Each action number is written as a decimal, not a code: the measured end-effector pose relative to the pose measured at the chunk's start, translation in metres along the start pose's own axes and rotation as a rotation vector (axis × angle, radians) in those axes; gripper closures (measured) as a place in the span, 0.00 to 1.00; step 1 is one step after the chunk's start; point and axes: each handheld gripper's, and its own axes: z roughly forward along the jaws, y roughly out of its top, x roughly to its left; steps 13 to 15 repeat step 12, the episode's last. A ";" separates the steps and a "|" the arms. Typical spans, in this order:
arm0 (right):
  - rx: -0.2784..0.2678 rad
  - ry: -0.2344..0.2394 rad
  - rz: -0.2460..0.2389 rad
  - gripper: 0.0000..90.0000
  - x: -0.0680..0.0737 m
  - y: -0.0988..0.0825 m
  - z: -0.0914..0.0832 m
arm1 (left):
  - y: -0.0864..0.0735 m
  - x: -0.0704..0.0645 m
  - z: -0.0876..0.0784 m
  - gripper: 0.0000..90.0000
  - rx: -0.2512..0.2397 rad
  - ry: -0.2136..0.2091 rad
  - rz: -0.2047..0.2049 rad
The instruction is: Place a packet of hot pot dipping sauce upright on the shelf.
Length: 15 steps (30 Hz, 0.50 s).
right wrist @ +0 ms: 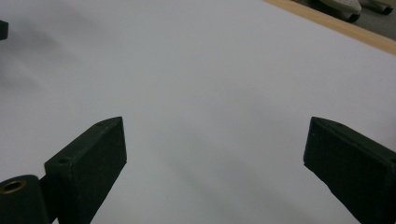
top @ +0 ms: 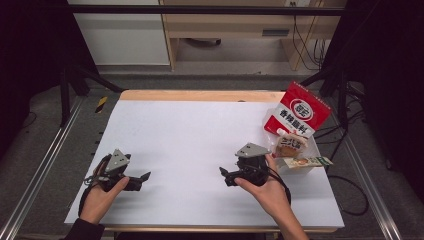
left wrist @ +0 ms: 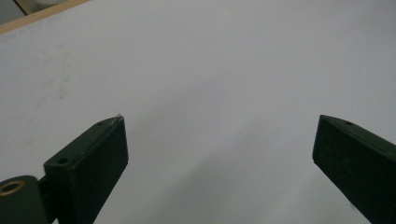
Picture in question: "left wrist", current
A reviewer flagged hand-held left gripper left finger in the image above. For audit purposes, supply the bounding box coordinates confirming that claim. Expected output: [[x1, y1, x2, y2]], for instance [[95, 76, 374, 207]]
[[43, 114, 130, 224]]

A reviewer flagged wooden table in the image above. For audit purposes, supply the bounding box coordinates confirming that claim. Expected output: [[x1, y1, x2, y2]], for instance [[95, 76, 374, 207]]
[[0, 0, 92, 35]]

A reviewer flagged white table mat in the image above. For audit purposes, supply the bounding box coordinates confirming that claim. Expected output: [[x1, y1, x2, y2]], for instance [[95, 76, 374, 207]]
[[0, 0, 396, 224]]

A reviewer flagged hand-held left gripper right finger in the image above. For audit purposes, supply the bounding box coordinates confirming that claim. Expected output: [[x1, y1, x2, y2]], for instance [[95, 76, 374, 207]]
[[312, 114, 396, 224]]

